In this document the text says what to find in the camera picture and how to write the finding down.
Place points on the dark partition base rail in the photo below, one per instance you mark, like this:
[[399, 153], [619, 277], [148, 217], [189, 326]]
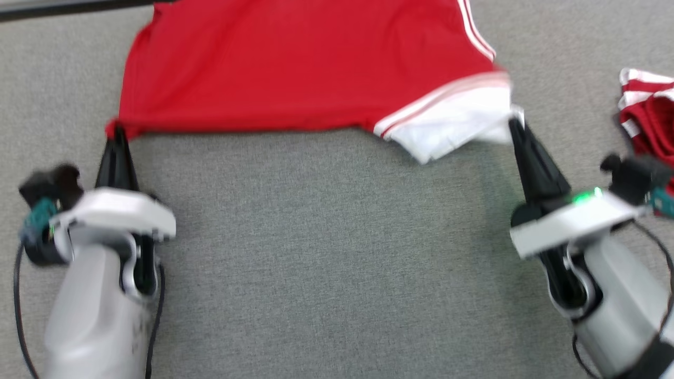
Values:
[[63, 7]]

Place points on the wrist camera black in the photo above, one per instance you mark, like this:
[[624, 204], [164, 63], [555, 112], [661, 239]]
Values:
[[52, 181], [632, 176]]

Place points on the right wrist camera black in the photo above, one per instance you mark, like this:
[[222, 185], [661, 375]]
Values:
[[632, 176]]

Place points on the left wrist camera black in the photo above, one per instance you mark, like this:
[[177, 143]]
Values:
[[52, 181]]

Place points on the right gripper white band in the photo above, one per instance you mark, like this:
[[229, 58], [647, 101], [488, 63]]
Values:
[[574, 223]]

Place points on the red garment with white stripes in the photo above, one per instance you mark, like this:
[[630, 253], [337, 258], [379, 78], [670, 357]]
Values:
[[655, 121]]

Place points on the red shirt with white sleeve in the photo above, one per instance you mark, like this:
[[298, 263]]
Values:
[[289, 68]]

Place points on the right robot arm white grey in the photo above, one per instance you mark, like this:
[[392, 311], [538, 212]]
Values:
[[621, 305]]

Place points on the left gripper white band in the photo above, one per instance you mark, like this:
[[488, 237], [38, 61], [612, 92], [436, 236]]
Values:
[[116, 213]]

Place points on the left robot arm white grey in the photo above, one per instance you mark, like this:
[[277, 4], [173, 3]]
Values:
[[89, 316]]

